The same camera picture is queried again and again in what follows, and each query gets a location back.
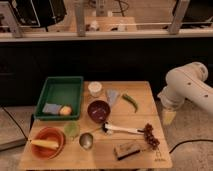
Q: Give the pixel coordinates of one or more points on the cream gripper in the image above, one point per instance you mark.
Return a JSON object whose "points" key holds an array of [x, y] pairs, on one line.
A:
{"points": [[168, 116]]}

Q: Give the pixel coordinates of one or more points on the wooden board eraser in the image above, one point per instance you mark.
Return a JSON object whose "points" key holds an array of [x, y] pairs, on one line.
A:
{"points": [[125, 150]]}

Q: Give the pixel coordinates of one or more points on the purple bowl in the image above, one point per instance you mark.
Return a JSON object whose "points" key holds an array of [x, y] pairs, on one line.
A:
{"points": [[98, 111]]}

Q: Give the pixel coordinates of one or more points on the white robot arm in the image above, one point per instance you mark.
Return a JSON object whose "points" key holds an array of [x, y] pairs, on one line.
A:
{"points": [[185, 82]]}

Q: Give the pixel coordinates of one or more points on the orange bowl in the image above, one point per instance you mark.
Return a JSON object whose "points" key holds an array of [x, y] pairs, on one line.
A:
{"points": [[52, 134]]}

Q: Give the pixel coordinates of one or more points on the dark red grapes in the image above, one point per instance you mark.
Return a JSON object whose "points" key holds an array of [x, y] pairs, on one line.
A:
{"points": [[149, 136]]}

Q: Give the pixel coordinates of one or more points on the green chili pepper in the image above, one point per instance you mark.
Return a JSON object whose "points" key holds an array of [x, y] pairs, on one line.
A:
{"points": [[131, 100]]}

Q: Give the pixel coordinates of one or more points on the grey cloth piece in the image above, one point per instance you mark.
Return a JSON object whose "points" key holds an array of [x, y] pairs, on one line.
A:
{"points": [[112, 96]]}

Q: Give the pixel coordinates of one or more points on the white cup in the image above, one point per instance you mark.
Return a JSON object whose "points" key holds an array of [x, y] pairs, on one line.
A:
{"points": [[95, 88]]}

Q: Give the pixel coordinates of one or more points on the metal spoon ladle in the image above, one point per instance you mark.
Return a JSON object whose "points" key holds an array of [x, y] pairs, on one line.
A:
{"points": [[87, 139]]}

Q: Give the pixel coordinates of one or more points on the green lettuce leaf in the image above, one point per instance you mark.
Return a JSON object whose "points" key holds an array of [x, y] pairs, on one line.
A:
{"points": [[72, 129]]}

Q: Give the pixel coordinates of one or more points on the yellow orange fruit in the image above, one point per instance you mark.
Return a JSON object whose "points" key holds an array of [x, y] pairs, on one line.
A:
{"points": [[65, 110]]}

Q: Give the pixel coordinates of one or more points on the green plastic tray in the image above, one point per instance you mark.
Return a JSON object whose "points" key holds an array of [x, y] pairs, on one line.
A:
{"points": [[65, 91]]}

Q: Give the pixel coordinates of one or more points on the blue sponge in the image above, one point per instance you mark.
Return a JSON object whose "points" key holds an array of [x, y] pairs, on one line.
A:
{"points": [[51, 108]]}

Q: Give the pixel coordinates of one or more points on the yellow corn cob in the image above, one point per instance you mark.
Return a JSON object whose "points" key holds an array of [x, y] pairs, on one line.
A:
{"points": [[45, 143]]}

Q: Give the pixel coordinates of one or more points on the grey floor plate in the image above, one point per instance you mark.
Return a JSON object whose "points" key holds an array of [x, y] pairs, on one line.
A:
{"points": [[11, 133]]}

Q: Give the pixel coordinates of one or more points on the black monitor box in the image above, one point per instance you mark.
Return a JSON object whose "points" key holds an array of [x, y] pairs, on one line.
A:
{"points": [[39, 13]]}

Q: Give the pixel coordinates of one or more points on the white handled brush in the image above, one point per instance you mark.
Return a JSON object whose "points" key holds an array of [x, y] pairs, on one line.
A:
{"points": [[109, 128]]}

